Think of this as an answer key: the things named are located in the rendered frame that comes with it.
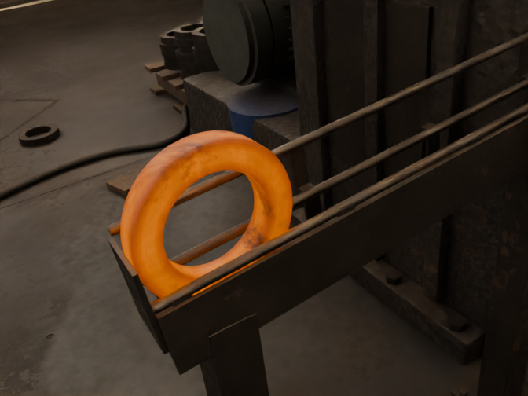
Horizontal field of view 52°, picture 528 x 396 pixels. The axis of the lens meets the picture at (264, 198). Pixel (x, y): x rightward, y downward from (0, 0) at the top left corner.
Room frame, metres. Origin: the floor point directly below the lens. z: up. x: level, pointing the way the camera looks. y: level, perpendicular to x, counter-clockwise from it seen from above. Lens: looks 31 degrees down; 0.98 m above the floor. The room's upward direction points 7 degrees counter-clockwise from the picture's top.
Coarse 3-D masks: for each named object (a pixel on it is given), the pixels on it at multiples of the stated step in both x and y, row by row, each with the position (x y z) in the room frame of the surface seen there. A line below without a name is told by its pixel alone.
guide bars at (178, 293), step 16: (512, 112) 0.65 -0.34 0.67; (480, 128) 0.62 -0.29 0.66; (496, 128) 0.62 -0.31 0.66; (464, 144) 0.60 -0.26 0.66; (432, 160) 0.57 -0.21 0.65; (400, 176) 0.55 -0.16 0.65; (368, 192) 0.53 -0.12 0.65; (336, 208) 0.51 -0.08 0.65; (352, 208) 0.51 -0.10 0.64; (304, 224) 0.49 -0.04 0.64; (320, 224) 0.49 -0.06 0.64; (272, 240) 0.47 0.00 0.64; (288, 240) 0.47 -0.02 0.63; (240, 256) 0.45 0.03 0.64; (256, 256) 0.45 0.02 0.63; (224, 272) 0.44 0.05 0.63; (192, 288) 0.42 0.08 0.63; (160, 304) 0.41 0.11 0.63; (176, 304) 0.41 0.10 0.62
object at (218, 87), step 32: (224, 0) 1.92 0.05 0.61; (256, 0) 1.85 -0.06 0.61; (288, 0) 1.90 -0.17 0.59; (224, 32) 1.95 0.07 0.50; (256, 32) 1.80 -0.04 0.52; (288, 32) 1.86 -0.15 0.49; (224, 64) 1.99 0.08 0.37; (256, 64) 1.81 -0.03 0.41; (288, 64) 1.92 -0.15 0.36; (192, 96) 2.19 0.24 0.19; (224, 96) 1.99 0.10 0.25; (192, 128) 2.25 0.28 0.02; (224, 128) 1.96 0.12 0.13; (256, 128) 1.72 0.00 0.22; (288, 128) 1.62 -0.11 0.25; (288, 160) 1.55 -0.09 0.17
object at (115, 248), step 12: (108, 240) 0.46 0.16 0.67; (120, 252) 0.43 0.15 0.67; (120, 264) 0.44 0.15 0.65; (132, 276) 0.40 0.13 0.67; (132, 288) 0.43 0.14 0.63; (144, 288) 0.40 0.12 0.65; (144, 300) 0.40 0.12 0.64; (144, 312) 0.42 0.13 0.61; (156, 324) 0.40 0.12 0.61; (156, 336) 0.40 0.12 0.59
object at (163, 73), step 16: (176, 32) 2.57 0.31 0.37; (192, 32) 2.38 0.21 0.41; (160, 48) 2.79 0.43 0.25; (176, 48) 2.72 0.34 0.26; (192, 48) 2.38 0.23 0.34; (208, 48) 2.30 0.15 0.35; (160, 64) 2.88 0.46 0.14; (176, 64) 2.74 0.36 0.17; (192, 64) 2.52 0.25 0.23; (208, 64) 2.32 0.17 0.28; (160, 80) 2.87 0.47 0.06; (176, 80) 2.58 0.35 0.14; (176, 96) 2.67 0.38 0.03
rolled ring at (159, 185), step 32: (160, 160) 0.45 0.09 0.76; (192, 160) 0.45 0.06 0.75; (224, 160) 0.47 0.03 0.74; (256, 160) 0.48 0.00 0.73; (160, 192) 0.43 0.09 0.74; (256, 192) 0.51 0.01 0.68; (288, 192) 0.50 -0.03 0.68; (128, 224) 0.42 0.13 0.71; (160, 224) 0.43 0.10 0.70; (256, 224) 0.50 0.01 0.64; (288, 224) 0.50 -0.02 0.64; (128, 256) 0.42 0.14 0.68; (160, 256) 0.42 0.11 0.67; (224, 256) 0.49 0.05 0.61; (160, 288) 0.42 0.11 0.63
